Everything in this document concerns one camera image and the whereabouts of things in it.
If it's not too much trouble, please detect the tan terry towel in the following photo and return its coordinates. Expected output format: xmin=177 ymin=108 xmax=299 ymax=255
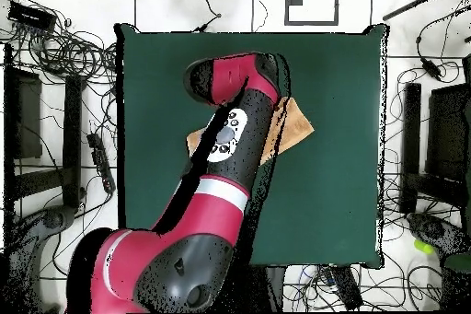
xmin=186 ymin=96 xmax=316 ymax=166

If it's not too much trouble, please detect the dark green table cloth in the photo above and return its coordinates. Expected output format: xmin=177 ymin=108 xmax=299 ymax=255
xmin=114 ymin=23 xmax=390 ymax=270

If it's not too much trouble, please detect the wide black power strip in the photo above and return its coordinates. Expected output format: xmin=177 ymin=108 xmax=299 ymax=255
xmin=328 ymin=264 xmax=365 ymax=311

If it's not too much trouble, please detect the grey tripod base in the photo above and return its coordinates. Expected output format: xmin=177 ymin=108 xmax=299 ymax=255
xmin=406 ymin=211 xmax=471 ymax=256
xmin=0 ymin=204 xmax=76 ymax=313

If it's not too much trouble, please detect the black hub box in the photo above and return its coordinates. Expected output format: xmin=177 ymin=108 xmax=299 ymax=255
xmin=7 ymin=0 xmax=58 ymax=32

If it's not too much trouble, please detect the black cable with plug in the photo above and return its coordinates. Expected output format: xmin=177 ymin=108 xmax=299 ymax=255
xmin=188 ymin=0 xmax=223 ymax=32

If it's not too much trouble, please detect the black frame stand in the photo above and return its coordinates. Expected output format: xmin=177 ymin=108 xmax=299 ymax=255
xmin=398 ymin=53 xmax=471 ymax=215
xmin=2 ymin=43 xmax=87 ymax=215

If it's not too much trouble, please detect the tangled black cable bundle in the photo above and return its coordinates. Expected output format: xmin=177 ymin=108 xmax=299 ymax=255
xmin=0 ymin=0 xmax=119 ymax=87

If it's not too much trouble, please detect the black power adapter with cable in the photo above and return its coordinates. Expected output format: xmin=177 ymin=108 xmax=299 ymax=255
xmin=415 ymin=4 xmax=471 ymax=83

